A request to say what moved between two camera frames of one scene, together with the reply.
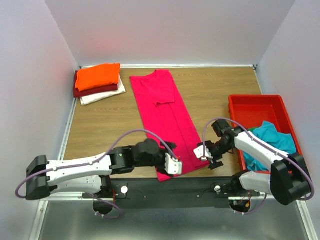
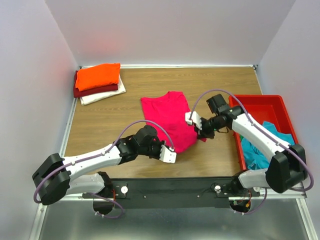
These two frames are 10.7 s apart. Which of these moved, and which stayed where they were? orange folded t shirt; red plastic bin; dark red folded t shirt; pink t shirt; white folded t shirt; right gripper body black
Moved: right gripper body black; pink t shirt
Stayed: red plastic bin; orange folded t shirt; dark red folded t shirt; white folded t shirt
